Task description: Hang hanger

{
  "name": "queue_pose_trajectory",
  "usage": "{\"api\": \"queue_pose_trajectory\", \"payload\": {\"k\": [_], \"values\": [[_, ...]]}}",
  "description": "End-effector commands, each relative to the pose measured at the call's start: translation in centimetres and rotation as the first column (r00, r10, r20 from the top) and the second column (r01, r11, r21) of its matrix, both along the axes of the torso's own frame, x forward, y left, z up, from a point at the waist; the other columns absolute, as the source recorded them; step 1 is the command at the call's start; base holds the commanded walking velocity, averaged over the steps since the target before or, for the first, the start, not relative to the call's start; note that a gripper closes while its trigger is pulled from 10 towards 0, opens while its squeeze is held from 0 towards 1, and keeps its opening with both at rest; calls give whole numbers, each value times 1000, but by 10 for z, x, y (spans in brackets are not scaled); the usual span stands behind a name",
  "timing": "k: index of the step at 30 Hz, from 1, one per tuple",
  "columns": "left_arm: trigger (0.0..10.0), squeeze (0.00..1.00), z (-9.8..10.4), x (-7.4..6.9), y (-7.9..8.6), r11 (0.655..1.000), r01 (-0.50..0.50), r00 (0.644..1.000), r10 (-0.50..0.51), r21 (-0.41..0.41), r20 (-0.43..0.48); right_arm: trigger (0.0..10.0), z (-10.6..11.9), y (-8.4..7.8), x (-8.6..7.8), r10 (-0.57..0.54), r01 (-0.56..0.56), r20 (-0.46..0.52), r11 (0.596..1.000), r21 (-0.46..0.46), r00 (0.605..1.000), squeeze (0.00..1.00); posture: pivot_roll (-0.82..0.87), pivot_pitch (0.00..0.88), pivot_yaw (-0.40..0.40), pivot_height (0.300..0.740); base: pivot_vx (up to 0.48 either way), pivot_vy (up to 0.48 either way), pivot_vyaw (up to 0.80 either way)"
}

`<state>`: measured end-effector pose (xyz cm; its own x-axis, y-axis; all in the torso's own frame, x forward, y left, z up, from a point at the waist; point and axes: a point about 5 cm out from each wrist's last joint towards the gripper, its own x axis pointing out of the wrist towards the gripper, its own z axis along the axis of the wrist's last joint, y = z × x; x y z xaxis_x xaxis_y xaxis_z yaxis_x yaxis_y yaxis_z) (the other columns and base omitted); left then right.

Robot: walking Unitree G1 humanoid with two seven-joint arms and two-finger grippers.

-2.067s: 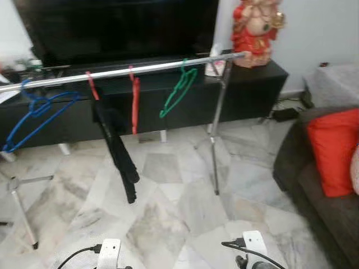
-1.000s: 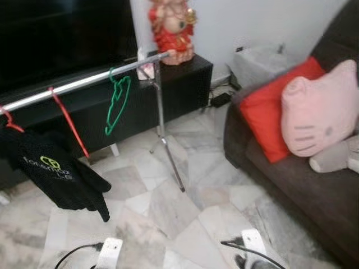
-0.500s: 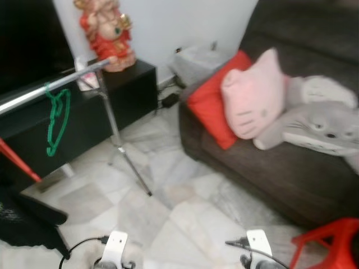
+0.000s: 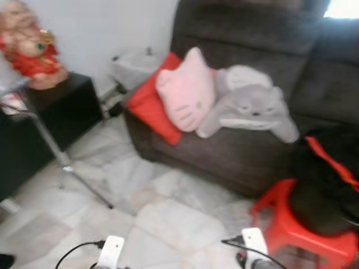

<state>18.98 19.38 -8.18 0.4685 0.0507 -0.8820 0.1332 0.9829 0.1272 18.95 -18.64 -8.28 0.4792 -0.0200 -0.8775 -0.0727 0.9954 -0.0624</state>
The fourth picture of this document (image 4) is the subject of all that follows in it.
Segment silver metal clothes rack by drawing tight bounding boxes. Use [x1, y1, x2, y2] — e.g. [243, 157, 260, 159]
[0, 84, 138, 216]

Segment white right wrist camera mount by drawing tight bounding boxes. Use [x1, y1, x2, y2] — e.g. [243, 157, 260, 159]
[241, 227, 269, 264]

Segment red laughing Buddha statue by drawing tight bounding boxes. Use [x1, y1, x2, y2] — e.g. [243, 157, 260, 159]
[0, 0, 69, 90]

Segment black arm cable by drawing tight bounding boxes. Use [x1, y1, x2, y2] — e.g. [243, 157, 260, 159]
[220, 235, 287, 269]
[55, 240, 107, 269]

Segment dark grey fabric sofa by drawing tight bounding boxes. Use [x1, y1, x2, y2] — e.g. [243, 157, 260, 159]
[123, 0, 359, 197]

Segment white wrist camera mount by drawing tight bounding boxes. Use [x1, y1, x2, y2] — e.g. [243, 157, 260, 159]
[241, 227, 269, 264]
[97, 235, 126, 269]

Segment grey Totoro plush white belly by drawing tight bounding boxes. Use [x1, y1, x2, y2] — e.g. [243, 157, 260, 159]
[215, 64, 274, 96]

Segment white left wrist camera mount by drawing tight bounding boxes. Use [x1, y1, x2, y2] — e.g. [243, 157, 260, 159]
[97, 235, 126, 269]

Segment red plastic stool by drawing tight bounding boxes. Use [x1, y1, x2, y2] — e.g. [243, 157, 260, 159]
[250, 178, 359, 269]

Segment red cushion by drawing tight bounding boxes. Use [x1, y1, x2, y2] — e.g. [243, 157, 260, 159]
[126, 52, 217, 146]

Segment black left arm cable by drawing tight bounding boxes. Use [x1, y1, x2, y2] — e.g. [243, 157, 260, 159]
[55, 240, 107, 269]

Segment white lace covered side table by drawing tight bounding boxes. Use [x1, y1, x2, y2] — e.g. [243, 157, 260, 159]
[110, 48, 168, 93]

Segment grey Totoro plush open eyes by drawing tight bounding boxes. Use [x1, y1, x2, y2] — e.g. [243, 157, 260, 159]
[196, 84, 301, 145]

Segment black round laundry basket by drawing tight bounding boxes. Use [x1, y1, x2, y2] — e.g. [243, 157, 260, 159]
[289, 179, 359, 236]

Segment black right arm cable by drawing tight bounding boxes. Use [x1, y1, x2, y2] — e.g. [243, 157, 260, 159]
[220, 235, 287, 269]

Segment pink Hello Kitty cushion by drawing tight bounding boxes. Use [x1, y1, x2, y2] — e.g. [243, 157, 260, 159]
[155, 47, 217, 133]

